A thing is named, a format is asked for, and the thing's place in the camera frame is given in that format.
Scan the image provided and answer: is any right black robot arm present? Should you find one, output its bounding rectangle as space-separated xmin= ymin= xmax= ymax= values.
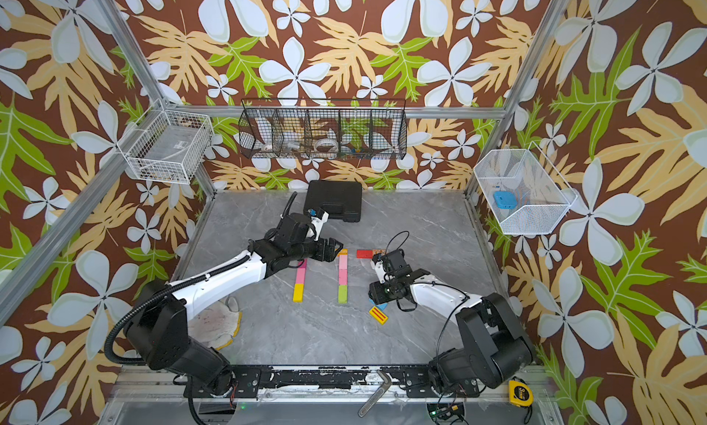
xmin=368 ymin=249 xmax=536 ymax=397

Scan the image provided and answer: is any grey metal bracket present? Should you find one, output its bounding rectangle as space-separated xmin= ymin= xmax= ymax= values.
xmin=357 ymin=370 xmax=392 ymax=419

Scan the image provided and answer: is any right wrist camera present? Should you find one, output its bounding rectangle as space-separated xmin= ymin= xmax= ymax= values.
xmin=371 ymin=260 xmax=386 ymax=283

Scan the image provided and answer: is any white wire basket left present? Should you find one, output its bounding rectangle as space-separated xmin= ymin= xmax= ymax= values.
xmin=118 ymin=100 xmax=214 ymax=185

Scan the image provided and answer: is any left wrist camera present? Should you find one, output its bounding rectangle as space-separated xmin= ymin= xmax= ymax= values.
xmin=309 ymin=209 xmax=329 ymax=241

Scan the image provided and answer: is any green block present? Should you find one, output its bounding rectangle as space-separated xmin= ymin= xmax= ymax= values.
xmin=337 ymin=285 xmax=348 ymax=305

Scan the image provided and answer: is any black plastic tool case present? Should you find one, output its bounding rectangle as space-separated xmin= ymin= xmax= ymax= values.
xmin=303 ymin=180 xmax=363 ymax=222

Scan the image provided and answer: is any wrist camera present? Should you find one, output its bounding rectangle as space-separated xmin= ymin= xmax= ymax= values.
xmin=371 ymin=260 xmax=386 ymax=283
xmin=309 ymin=209 xmax=329 ymax=241

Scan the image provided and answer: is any white work glove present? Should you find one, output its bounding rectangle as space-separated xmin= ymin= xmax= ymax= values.
xmin=188 ymin=296 xmax=242 ymax=351

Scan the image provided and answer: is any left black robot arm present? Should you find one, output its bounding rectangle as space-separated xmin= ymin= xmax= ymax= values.
xmin=104 ymin=210 xmax=344 ymax=397

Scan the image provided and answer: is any yellow tape measure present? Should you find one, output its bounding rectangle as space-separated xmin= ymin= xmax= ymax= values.
xmin=508 ymin=377 xmax=534 ymax=408

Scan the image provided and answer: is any blue object in basket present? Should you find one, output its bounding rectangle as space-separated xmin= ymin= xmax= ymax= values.
xmin=493 ymin=190 xmax=518 ymax=211

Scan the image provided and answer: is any white mesh basket right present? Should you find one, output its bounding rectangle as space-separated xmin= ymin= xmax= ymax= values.
xmin=474 ymin=143 xmax=578 ymax=237

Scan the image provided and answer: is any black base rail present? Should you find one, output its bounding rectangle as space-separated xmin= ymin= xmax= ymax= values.
xmin=184 ymin=363 xmax=482 ymax=399

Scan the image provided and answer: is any black wire basket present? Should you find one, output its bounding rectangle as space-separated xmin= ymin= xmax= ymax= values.
xmin=237 ymin=97 xmax=409 ymax=160

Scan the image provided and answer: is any yellow red striped block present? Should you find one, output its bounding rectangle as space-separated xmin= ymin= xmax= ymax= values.
xmin=369 ymin=306 xmax=388 ymax=325

